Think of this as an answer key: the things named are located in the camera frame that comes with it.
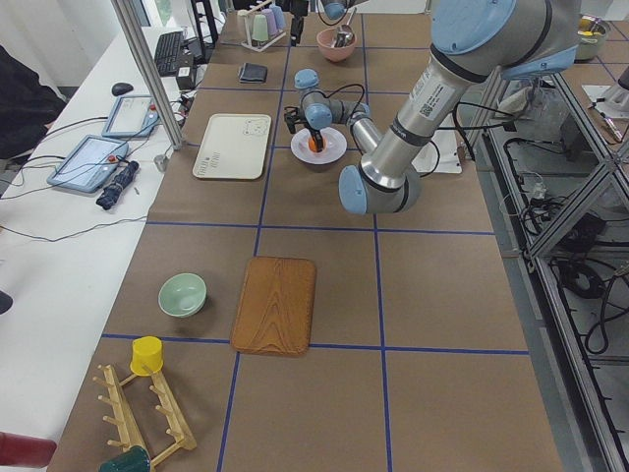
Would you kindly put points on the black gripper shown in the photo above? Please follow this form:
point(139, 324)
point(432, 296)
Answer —
point(296, 11)
point(315, 134)

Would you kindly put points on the white round plate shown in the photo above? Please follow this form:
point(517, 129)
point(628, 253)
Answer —
point(304, 146)

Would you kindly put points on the cream bear serving tray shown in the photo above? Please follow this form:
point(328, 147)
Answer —
point(233, 147)

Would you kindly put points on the brown wooden tray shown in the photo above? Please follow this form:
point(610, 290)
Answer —
point(276, 306)

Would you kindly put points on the blue cup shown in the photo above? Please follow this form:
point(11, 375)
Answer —
point(278, 17)

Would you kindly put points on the purple cup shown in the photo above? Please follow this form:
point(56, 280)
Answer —
point(271, 24)

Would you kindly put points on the pink bowl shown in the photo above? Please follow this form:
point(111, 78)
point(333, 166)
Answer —
point(325, 41)

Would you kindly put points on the green cup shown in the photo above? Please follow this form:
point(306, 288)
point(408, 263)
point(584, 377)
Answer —
point(259, 31)

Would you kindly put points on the metal scoop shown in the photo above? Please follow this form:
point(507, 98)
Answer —
point(344, 33)

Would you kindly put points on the grey folded cloth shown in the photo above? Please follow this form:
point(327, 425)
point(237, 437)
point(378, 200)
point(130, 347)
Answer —
point(251, 73)

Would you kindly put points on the black keyboard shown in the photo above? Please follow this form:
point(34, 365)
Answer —
point(167, 53)

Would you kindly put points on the small metal cup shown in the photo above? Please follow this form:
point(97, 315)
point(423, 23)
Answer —
point(161, 162)

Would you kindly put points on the far teach pendant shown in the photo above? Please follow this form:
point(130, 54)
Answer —
point(132, 116)

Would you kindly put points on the teach pendant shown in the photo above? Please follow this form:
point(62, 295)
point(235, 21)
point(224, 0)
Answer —
point(132, 116)
point(89, 165)

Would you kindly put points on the black computer mouse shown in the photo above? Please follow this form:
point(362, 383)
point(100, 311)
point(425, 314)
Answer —
point(121, 88)

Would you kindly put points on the green ceramic bowl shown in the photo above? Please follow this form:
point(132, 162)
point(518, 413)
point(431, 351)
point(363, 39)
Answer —
point(182, 295)

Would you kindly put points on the folded navy umbrella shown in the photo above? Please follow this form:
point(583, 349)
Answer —
point(112, 193)

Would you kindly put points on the near teach pendant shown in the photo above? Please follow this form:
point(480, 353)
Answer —
point(89, 165)

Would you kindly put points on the yellow mug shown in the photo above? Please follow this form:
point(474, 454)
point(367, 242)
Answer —
point(147, 356)

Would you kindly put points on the wooden mug rack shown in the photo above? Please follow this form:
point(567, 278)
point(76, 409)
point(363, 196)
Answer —
point(146, 416)

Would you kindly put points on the dark green mug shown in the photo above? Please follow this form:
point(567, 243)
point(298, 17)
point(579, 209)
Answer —
point(135, 459)

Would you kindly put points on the red cylinder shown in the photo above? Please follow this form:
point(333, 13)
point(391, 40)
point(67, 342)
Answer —
point(24, 451)

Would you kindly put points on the white wire cup rack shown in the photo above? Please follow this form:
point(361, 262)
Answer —
point(247, 17)

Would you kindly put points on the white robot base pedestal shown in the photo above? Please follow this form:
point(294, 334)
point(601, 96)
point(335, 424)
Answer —
point(440, 156)

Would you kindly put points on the aluminium frame post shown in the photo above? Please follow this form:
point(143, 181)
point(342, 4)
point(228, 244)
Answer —
point(133, 32)

